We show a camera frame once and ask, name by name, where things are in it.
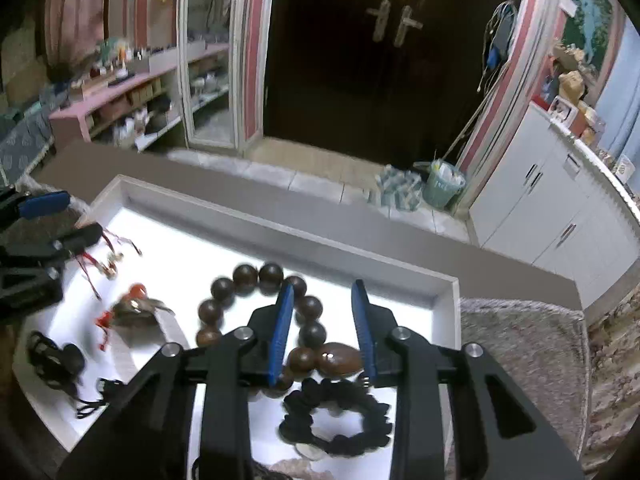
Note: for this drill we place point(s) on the green waste bin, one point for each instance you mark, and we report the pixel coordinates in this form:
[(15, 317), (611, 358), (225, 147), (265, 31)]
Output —
[(442, 187)]

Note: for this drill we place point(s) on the black hair claw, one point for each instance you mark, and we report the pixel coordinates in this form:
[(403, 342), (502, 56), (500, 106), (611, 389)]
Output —
[(67, 360)]

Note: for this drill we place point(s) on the pink shelf unit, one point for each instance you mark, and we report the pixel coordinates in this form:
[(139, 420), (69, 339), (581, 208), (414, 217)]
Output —
[(100, 102)]

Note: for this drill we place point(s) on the white cabinet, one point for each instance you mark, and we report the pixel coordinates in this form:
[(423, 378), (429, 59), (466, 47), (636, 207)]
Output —
[(525, 195)]

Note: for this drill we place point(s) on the white shallow tray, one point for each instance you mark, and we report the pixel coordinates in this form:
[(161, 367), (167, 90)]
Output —
[(165, 240)]

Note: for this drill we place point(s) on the blue patterned cloth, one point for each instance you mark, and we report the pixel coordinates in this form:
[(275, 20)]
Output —
[(25, 145)]

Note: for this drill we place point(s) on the black fabric scrunchie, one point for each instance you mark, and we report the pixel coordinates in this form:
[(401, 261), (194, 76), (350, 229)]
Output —
[(350, 442)]

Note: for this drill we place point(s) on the dark double door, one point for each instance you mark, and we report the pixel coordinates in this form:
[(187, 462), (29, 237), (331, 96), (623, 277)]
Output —
[(325, 85)]

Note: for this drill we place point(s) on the white framed mirror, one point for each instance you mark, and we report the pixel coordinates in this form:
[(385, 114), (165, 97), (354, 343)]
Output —
[(210, 85)]

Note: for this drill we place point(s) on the broom stick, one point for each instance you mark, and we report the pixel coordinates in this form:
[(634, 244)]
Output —
[(472, 120)]

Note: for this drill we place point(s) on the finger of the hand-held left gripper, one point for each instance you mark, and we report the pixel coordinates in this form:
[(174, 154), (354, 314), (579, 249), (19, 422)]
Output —
[(75, 237), (45, 203)]

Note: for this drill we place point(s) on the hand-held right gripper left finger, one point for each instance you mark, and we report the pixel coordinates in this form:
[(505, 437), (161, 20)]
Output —
[(280, 330)]

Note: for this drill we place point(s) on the floral cloth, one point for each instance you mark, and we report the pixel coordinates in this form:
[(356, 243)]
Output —
[(615, 385)]

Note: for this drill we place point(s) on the tan plush toy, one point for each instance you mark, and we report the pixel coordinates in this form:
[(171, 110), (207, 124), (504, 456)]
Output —
[(571, 87)]

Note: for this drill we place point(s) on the pink curtain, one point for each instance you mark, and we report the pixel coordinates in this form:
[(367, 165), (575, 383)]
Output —
[(75, 10)]

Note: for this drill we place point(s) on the dolphin wall poster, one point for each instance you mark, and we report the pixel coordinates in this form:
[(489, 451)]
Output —
[(590, 15)]

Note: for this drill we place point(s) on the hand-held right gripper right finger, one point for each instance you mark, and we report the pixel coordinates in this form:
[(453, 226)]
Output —
[(361, 330)]

